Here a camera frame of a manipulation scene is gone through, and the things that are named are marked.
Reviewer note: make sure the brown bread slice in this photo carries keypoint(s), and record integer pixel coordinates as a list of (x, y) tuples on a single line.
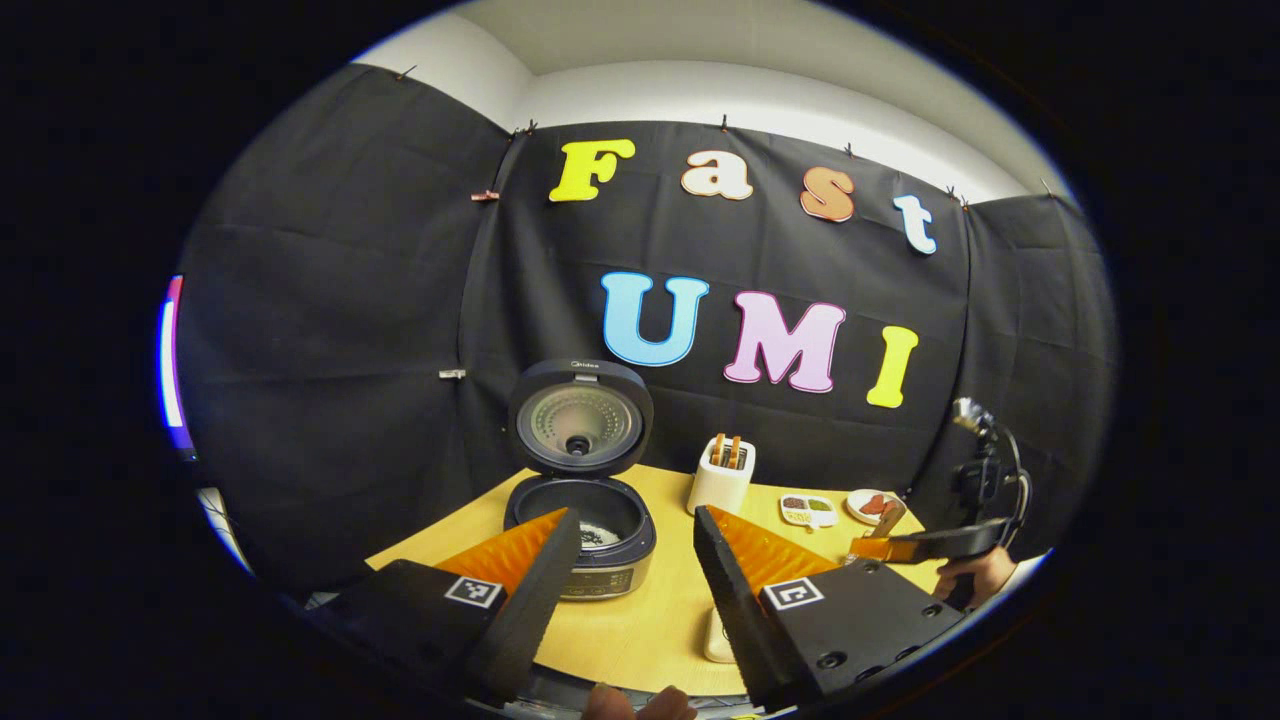
[(717, 450), (735, 452)]

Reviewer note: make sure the white rice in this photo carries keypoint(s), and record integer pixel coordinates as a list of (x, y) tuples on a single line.
[(598, 537)]

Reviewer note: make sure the clear rice container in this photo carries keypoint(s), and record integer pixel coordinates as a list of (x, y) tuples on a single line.
[(718, 635)]

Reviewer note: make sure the white divided dish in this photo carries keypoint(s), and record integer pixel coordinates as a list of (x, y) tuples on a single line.
[(808, 511)]

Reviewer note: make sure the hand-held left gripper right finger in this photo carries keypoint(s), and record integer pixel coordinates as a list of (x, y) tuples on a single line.
[(730, 610)]

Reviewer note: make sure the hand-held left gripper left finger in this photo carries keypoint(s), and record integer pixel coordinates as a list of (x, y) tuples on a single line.
[(535, 610)]

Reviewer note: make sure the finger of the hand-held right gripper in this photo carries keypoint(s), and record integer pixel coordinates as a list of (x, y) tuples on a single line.
[(950, 543)]

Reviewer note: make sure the small round plate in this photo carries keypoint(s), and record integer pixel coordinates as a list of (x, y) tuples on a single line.
[(862, 505)]

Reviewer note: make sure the dark grey rice cooker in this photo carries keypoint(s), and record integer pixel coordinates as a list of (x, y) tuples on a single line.
[(580, 420)]

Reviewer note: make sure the wooden spoon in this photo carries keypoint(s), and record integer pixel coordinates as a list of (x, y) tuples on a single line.
[(888, 520)]

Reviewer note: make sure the black backdrop cloth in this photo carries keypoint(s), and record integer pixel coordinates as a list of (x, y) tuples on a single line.
[(350, 300)]

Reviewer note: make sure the white side desk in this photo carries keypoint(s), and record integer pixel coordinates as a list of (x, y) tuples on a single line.
[(225, 525)]

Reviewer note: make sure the white toaster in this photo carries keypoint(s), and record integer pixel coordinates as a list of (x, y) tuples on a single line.
[(722, 485)]

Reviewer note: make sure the computer monitor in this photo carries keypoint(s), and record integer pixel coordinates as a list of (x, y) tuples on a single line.
[(172, 365)]

